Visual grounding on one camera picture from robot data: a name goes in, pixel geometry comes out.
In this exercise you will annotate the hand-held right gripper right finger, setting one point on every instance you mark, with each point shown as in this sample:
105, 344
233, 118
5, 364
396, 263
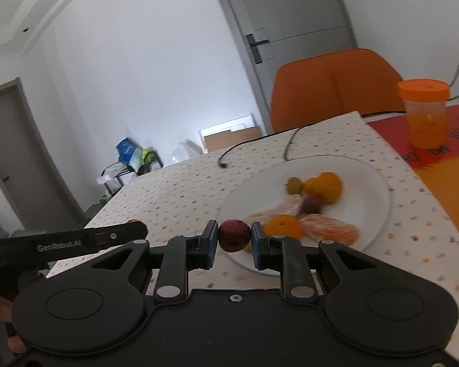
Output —
257, 245

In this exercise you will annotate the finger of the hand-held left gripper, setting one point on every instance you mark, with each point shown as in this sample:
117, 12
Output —
118, 233

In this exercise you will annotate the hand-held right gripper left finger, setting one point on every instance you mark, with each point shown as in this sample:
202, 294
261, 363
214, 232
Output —
211, 245

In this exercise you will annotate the dark red plum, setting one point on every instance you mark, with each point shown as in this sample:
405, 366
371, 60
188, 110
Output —
234, 236

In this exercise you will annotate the small tangerine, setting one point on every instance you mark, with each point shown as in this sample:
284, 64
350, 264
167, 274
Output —
283, 227

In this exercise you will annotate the medium orange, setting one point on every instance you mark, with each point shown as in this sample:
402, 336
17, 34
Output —
329, 186

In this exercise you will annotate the white plate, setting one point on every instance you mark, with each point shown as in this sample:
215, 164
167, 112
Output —
352, 172

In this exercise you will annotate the black metal rack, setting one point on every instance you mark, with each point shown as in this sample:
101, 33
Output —
116, 176

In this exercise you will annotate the dark purple fruit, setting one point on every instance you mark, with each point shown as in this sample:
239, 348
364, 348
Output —
312, 203

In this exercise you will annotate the yellow-green fruit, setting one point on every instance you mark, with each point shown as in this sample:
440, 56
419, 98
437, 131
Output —
294, 185

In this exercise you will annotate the dotted tablecloth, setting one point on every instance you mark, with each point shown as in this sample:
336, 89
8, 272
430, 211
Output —
176, 183

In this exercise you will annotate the tiny orange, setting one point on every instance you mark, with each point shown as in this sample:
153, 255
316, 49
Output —
311, 185

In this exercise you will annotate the green bag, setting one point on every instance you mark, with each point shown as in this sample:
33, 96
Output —
146, 157

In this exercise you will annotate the blue packet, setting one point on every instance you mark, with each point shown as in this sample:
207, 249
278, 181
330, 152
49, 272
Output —
126, 151

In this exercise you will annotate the grey side door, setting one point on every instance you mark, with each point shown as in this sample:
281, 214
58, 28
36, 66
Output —
23, 160

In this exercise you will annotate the clear plastic bag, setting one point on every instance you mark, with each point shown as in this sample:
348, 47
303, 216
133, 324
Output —
183, 153

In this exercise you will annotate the orange chair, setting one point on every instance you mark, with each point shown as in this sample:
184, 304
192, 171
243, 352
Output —
329, 84

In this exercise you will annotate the red orange mat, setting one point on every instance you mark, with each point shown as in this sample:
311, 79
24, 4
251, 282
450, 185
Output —
451, 172

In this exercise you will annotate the orange lidded jar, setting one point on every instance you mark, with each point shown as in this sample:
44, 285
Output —
424, 118

